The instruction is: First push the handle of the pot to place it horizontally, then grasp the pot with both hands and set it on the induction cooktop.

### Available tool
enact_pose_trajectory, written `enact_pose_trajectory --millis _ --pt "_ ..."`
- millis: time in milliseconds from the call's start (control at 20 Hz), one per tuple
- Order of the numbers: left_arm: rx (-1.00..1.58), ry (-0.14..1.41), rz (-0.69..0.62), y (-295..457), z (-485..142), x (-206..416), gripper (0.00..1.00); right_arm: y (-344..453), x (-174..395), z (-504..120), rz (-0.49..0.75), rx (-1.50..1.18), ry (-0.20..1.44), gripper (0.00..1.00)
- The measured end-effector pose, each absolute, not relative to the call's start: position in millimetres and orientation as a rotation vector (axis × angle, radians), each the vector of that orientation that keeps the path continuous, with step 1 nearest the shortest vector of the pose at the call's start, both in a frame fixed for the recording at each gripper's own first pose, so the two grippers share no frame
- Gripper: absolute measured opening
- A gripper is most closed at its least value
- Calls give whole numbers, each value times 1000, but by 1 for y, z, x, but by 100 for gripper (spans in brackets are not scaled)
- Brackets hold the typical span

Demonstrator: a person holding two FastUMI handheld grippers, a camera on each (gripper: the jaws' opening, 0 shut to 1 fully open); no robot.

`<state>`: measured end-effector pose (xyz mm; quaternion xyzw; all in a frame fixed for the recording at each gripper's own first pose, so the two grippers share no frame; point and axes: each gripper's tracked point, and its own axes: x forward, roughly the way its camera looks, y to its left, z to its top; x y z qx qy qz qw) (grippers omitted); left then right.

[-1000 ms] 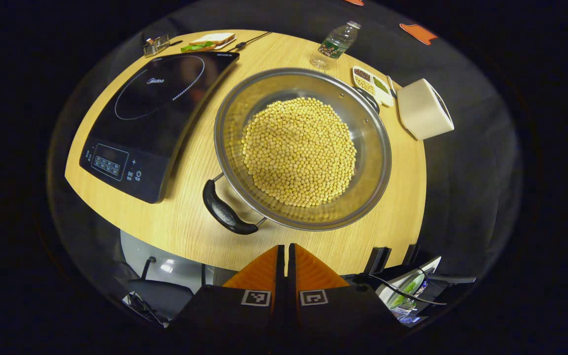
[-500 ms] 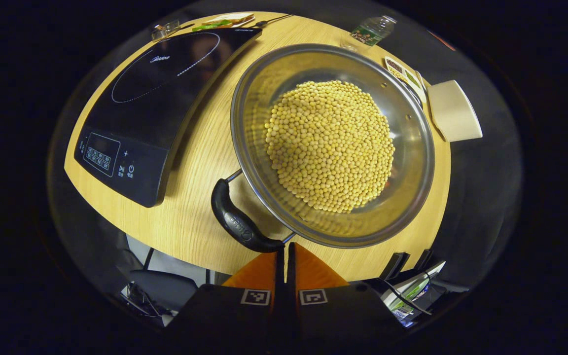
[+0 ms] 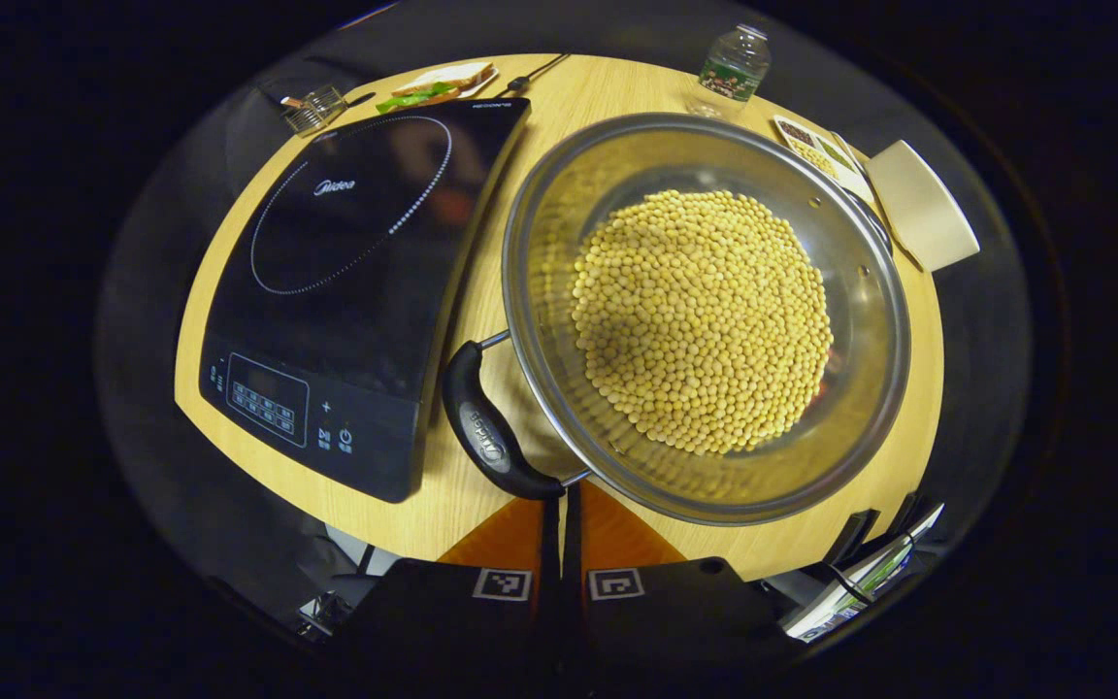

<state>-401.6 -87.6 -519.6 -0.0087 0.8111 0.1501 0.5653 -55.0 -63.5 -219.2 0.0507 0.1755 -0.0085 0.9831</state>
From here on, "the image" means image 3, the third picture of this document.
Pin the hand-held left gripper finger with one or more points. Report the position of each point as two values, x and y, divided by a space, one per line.
550 563
571 582

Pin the pile of soybeans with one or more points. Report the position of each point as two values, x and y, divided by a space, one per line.
705 320

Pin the black induction cooktop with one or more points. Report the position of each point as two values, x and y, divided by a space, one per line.
345 291

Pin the white printed papers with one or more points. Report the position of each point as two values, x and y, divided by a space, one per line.
870 582

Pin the white tray of beans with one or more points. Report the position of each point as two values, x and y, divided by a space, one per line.
816 155

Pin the white bread lettuce sandwich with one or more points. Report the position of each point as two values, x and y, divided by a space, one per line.
443 78

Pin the small black object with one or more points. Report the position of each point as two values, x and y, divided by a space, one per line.
361 98

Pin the white toaster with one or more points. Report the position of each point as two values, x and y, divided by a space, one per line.
923 209

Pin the clear plastic water bottle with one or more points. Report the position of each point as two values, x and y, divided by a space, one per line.
734 73

